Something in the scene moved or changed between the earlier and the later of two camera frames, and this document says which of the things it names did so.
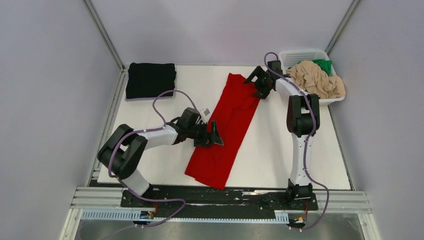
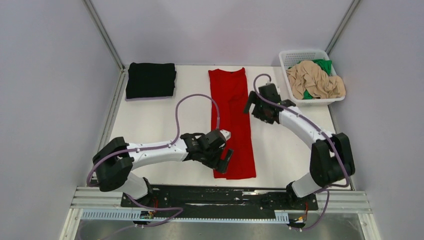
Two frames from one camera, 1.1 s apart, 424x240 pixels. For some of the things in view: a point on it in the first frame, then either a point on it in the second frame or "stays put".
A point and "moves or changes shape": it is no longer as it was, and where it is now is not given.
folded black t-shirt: [147, 80] stays put
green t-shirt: [325, 65] stays put
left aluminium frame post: [106, 38] stays put
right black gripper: [262, 93] → [253, 99]
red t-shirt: [213, 165] moves or changes shape
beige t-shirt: [316, 82] stays put
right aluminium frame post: [354, 4] stays put
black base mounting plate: [212, 198] stays put
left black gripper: [209, 138] → [223, 164]
